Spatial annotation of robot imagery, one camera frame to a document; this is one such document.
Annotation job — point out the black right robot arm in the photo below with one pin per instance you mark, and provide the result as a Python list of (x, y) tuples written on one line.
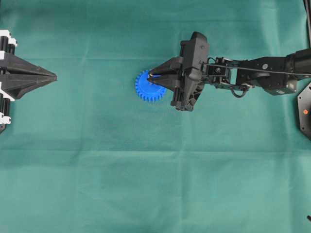
[(275, 75)]

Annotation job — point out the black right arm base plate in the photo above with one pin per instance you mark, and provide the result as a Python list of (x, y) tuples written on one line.
[(304, 110)]

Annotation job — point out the blue plastic gear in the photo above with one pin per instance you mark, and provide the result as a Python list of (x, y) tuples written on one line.
[(146, 90)]

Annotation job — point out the green table cloth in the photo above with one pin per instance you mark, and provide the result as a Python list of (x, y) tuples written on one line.
[(85, 154)]

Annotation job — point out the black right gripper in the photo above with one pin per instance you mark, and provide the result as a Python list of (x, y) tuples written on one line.
[(190, 66)]

